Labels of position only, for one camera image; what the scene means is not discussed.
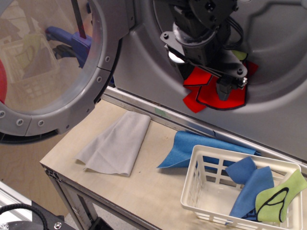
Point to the white plastic laundry basket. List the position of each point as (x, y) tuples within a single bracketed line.
[(210, 193)]

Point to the green cloth with black print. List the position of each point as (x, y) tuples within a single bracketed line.
[(272, 204)]

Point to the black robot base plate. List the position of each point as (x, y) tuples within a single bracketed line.
[(29, 216)]

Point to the grey folded cloth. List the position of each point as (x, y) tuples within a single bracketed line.
[(115, 150)]

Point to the aluminium frame work table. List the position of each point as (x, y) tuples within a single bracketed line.
[(150, 197)]

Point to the blue clamp handle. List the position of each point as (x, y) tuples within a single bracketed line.
[(74, 46)]

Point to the light blue cloth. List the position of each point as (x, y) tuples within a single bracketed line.
[(184, 142)]

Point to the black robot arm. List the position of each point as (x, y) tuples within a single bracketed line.
[(196, 17)]

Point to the small green cloth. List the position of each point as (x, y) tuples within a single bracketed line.
[(242, 56)]

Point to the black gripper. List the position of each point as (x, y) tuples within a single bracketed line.
[(206, 53)]

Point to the round grey machine door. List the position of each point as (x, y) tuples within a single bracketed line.
[(42, 96)]

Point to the red cloth with black print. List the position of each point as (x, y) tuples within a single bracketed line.
[(203, 93)]

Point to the grey washing machine body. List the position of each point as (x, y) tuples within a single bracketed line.
[(275, 39)]

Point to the medium blue cloth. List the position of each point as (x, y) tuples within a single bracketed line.
[(254, 181)]

